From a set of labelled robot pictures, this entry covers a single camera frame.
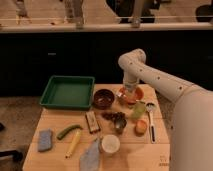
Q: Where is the silver fork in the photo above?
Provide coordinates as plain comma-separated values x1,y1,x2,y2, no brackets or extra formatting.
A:
116,91,126,98

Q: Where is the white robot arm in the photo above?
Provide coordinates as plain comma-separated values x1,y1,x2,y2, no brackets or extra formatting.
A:
118,49,213,171

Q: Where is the red orange bowl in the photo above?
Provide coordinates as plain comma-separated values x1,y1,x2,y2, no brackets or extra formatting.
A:
119,87,144,104

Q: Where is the dark maroon bowl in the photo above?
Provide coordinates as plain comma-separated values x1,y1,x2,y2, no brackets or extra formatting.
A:
93,89,115,109

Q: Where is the light green cup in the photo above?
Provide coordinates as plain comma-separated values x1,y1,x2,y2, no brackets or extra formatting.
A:
131,101,146,119

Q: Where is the bunch of purple grapes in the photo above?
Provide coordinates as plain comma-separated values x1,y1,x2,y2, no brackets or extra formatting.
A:
102,112,125,121

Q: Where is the small metal cup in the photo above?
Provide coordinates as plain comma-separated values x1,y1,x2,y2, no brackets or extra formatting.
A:
114,119,127,134

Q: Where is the orange fruit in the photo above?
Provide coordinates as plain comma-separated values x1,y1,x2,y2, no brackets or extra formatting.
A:
135,120,147,135

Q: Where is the brown chocolate bar box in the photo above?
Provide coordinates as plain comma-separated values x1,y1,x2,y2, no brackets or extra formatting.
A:
85,111,100,134

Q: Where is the green plastic tray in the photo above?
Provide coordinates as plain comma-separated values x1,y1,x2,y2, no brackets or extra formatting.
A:
40,75,95,110

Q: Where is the green cucumber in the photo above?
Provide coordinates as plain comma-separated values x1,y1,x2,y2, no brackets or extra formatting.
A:
56,124,83,140

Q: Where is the grey blue cloth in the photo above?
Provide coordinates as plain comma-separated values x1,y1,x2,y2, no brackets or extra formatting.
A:
79,138,100,171

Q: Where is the blue sponge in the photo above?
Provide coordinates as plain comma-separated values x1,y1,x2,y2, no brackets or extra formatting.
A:
38,129,52,152

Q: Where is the silver spoon black handle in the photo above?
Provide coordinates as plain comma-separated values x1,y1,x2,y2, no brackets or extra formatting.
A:
146,103,156,143

